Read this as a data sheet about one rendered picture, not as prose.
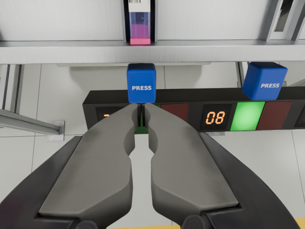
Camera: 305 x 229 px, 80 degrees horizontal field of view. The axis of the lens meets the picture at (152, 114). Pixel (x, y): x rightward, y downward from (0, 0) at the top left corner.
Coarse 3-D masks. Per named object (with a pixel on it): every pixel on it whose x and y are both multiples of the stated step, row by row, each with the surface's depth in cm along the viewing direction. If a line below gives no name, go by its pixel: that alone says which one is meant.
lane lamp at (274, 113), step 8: (272, 104) 19; (280, 104) 19; (288, 104) 19; (264, 112) 20; (272, 112) 20; (280, 112) 20; (264, 120) 20; (272, 120) 20; (280, 120) 20; (256, 128) 21; (264, 128) 21; (272, 128) 21; (280, 128) 21
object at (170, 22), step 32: (0, 0) 13; (32, 0) 13; (64, 0) 13; (96, 0) 13; (160, 0) 13; (192, 0) 13; (224, 0) 13; (256, 0) 13; (0, 32) 14; (32, 32) 14; (64, 32) 14; (96, 32) 14; (128, 32) 14; (160, 32) 14; (192, 32) 14; (224, 32) 14; (256, 32) 15; (288, 32) 15
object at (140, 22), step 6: (132, 12) 12; (138, 12) 12; (144, 12) 12; (132, 18) 12; (138, 18) 12; (144, 18) 12; (132, 24) 12; (138, 24) 12; (144, 24) 12; (132, 30) 13; (138, 30) 13; (144, 30) 13; (132, 36) 13; (138, 36) 13; (144, 36) 13
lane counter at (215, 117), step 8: (208, 112) 19; (216, 112) 19; (224, 112) 19; (208, 120) 20; (216, 120) 20; (224, 120) 20; (200, 128) 20; (208, 128) 20; (216, 128) 20; (224, 128) 21
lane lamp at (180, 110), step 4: (164, 104) 19; (168, 104) 19; (172, 104) 19; (176, 104) 19; (180, 104) 19; (184, 104) 19; (188, 104) 19; (164, 108) 19; (168, 108) 19; (172, 108) 19; (176, 108) 19; (180, 108) 19; (184, 108) 19; (172, 112) 19; (176, 112) 19; (180, 112) 19; (184, 112) 19; (180, 116) 19; (184, 116) 19; (184, 120) 20
